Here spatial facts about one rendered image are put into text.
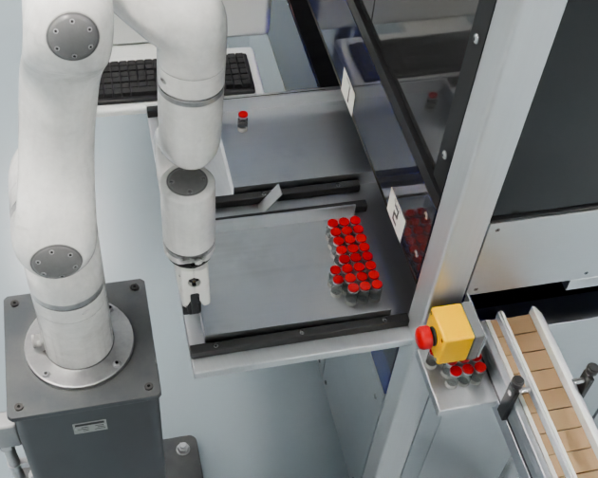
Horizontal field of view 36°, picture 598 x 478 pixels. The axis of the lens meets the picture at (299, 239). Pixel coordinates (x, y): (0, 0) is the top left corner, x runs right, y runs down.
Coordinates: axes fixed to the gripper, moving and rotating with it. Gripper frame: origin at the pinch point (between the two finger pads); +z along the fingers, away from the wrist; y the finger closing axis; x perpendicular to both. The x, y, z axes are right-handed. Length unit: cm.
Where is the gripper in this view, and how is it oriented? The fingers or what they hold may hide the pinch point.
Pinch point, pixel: (191, 303)
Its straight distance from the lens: 162.4
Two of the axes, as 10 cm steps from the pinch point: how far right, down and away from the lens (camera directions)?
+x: -9.7, 1.3, -2.0
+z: -0.7, 6.4, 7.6
